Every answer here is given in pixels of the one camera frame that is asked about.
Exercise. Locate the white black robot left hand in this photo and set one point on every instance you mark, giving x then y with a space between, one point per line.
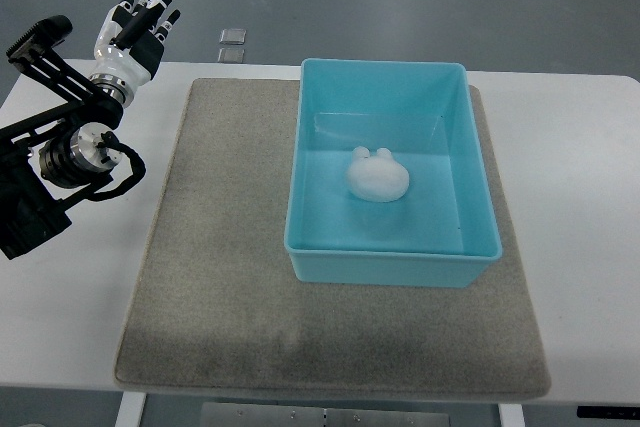
131 44

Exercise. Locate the white bunny toy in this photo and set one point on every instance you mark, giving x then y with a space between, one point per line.
376 177

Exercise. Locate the blue plastic box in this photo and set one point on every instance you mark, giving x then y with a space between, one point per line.
443 232

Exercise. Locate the lower floor socket plate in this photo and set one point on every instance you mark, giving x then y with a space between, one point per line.
231 55

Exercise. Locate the floor socket plate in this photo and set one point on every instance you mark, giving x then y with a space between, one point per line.
232 36
231 55

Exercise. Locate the upper floor socket plate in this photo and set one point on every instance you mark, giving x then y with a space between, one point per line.
232 36

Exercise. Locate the grey felt mat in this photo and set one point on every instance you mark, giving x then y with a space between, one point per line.
217 308

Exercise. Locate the white left table leg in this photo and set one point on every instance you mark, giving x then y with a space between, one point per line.
131 409

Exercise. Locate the white table leg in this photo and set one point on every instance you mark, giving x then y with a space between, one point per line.
511 415
131 409

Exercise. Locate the metal table crossbar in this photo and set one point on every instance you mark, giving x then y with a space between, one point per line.
233 414

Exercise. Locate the white right table leg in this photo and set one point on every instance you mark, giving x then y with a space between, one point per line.
511 415

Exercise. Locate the black table control panel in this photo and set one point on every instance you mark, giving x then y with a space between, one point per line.
608 412

